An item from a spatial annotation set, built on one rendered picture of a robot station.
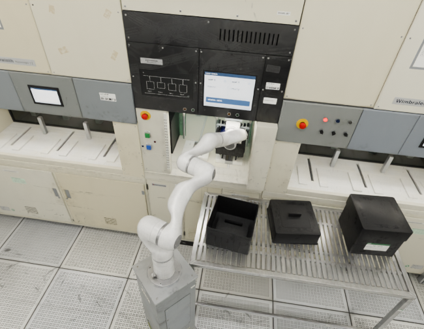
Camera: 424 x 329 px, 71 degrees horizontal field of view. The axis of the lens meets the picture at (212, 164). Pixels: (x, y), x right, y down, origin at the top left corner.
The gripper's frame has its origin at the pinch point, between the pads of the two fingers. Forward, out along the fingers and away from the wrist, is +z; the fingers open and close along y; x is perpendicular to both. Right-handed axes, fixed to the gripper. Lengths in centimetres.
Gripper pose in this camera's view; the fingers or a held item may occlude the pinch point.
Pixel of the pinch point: (233, 119)
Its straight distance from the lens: 216.7
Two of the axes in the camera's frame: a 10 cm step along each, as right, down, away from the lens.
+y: 9.9, 1.3, -0.7
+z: 1.4, -6.4, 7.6
